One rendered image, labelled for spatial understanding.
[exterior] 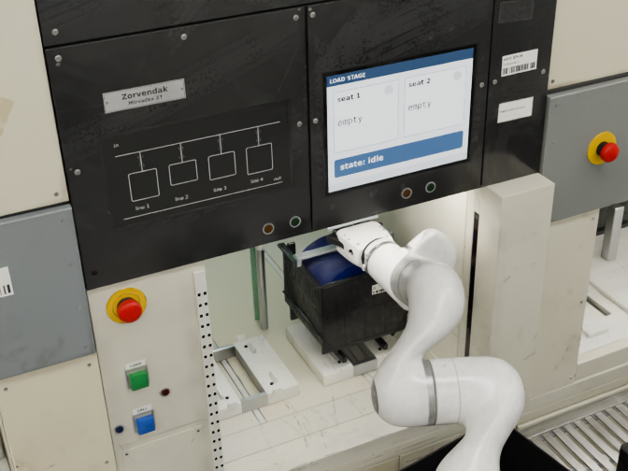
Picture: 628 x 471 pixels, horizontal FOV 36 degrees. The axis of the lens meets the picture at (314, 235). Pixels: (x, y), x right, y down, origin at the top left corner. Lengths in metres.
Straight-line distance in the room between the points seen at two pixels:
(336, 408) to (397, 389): 0.68
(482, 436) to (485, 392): 0.07
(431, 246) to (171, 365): 0.52
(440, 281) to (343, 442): 0.63
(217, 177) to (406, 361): 0.42
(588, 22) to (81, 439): 1.17
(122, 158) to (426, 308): 0.51
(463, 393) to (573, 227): 0.67
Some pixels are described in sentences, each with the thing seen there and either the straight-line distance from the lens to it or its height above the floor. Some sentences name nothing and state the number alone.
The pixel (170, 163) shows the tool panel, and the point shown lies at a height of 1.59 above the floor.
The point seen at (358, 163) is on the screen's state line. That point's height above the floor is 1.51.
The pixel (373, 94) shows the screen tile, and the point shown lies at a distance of 1.61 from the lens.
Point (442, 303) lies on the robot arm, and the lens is 1.47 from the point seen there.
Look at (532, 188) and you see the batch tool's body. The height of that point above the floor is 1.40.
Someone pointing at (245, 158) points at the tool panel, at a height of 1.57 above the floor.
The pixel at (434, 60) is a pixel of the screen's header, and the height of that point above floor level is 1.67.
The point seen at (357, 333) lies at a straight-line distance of 2.11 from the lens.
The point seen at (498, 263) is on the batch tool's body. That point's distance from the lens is 1.87.
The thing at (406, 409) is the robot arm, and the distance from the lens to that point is 1.44.
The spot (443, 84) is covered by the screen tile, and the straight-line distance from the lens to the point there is 1.68.
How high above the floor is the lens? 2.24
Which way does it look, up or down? 31 degrees down
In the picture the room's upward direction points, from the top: 2 degrees counter-clockwise
